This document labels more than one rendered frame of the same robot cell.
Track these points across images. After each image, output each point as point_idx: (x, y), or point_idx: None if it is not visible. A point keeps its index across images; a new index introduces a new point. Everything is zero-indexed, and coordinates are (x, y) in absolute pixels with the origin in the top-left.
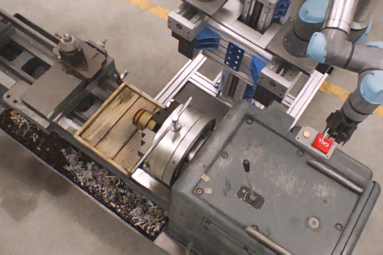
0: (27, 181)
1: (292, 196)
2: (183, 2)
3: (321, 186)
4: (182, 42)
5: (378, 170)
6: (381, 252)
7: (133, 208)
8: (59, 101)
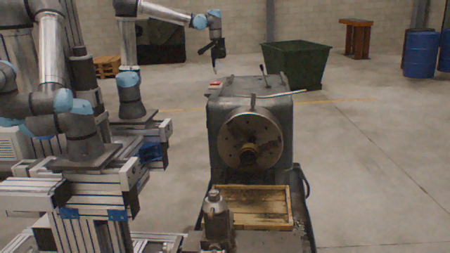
0: None
1: (253, 83)
2: (99, 174)
3: (240, 81)
4: (131, 201)
5: (143, 204)
6: (202, 192)
7: None
8: (274, 231)
